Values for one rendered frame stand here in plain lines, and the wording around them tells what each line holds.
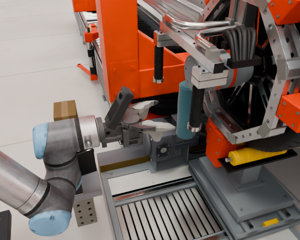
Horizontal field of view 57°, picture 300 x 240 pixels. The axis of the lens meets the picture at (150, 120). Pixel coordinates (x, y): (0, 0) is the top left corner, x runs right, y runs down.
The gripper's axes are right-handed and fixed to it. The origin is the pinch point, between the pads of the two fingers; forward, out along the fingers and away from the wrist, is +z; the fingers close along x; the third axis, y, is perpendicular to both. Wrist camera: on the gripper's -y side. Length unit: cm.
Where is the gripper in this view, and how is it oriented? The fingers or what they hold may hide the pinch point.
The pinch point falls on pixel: (166, 111)
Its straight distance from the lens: 80.6
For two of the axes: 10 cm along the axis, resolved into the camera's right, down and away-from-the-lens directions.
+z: 9.5, -1.8, 2.5
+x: 3.1, 5.5, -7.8
